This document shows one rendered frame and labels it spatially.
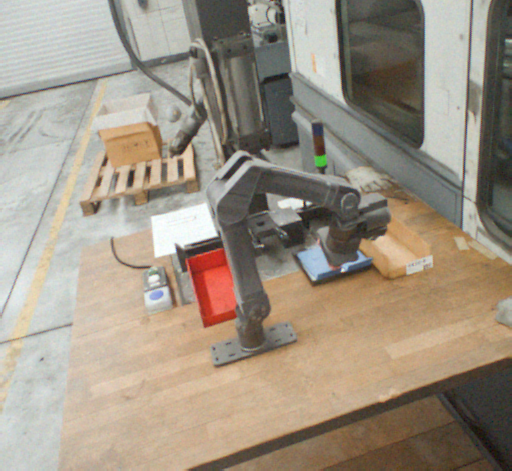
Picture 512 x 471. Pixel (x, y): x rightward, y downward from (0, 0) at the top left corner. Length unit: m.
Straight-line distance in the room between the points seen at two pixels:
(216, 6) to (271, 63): 3.14
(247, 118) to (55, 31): 9.40
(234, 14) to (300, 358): 0.85
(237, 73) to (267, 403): 0.77
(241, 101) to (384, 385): 0.75
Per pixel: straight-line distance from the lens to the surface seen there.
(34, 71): 10.77
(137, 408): 1.13
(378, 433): 1.84
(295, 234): 1.45
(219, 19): 1.32
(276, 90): 4.50
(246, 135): 1.30
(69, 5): 10.50
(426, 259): 1.33
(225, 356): 1.14
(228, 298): 1.31
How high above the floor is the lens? 1.69
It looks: 29 degrees down
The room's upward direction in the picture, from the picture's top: 11 degrees counter-clockwise
